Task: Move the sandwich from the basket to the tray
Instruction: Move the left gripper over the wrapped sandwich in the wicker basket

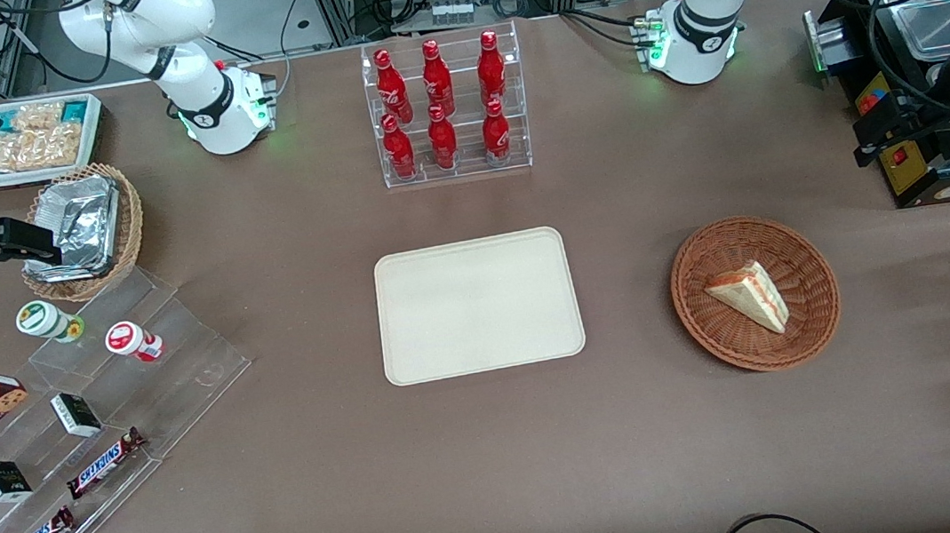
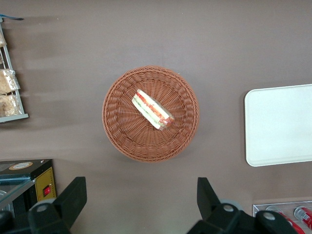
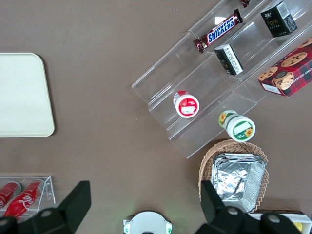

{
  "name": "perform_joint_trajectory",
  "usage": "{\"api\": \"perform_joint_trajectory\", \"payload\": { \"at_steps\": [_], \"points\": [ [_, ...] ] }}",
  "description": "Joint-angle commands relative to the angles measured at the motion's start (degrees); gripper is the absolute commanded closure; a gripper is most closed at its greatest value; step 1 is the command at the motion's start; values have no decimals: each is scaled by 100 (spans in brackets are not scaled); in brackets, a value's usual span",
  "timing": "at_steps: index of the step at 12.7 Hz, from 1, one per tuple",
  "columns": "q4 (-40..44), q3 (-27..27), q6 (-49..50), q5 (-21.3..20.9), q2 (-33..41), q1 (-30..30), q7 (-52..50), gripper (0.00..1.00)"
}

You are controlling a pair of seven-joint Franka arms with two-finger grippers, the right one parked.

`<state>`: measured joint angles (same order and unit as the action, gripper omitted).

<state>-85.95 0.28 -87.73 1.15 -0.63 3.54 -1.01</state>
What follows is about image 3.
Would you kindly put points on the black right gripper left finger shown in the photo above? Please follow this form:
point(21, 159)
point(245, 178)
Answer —
point(73, 202)

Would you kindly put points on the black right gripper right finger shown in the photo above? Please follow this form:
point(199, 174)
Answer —
point(212, 207)

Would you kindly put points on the light tan wicker basket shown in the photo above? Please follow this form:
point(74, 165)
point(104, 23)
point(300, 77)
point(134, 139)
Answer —
point(207, 163)

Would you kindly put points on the cream rectangular tray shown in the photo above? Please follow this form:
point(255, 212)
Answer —
point(22, 97)

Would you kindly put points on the clear acrylic can holder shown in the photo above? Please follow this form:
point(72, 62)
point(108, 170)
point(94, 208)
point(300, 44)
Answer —
point(48, 192)

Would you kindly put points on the stacked aluminium foil trays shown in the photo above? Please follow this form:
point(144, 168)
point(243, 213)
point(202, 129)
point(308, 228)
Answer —
point(236, 180)

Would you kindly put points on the red cola can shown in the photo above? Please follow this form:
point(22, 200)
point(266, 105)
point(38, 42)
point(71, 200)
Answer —
point(7, 191)
point(23, 200)

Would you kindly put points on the white round robot flange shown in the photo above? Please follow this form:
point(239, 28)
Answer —
point(146, 223)

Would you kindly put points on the green sunflower lidded cup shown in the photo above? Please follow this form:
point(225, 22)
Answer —
point(240, 128)

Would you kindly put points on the red lidded yogurt cup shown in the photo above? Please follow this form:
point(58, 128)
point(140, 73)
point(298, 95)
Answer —
point(187, 106)

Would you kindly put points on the clear acrylic stepped shelf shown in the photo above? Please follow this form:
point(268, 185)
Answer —
point(195, 78)

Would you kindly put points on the small black carton box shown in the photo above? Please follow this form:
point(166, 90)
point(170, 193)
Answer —
point(229, 59)

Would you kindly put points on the red plaid cookie box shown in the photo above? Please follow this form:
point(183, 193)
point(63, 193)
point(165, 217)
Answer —
point(290, 70)

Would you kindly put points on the Snickers chocolate bar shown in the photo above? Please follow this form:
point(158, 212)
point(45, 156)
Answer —
point(220, 30)

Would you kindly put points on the tall black carton box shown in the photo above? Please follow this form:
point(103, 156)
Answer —
point(278, 20)

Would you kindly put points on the brown wrapped candy bar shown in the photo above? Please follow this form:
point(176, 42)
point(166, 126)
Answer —
point(245, 2)

